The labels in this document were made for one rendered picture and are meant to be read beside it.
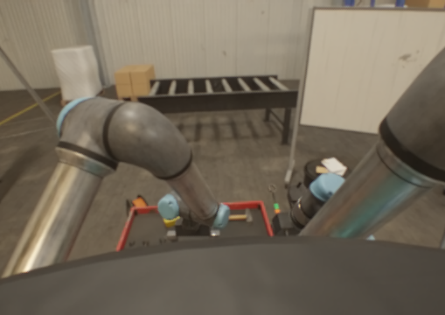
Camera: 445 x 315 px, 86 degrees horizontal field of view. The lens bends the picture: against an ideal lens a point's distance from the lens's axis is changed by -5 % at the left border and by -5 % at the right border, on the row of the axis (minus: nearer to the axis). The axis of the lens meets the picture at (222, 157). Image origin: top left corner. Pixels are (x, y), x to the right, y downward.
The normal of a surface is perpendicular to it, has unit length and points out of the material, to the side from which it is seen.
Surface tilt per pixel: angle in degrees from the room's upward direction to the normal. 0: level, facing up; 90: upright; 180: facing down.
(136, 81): 90
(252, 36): 90
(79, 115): 41
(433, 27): 90
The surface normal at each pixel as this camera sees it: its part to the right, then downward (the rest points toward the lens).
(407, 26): -0.36, 0.46
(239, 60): 0.06, 0.48
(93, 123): -0.34, -0.13
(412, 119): -0.93, -0.12
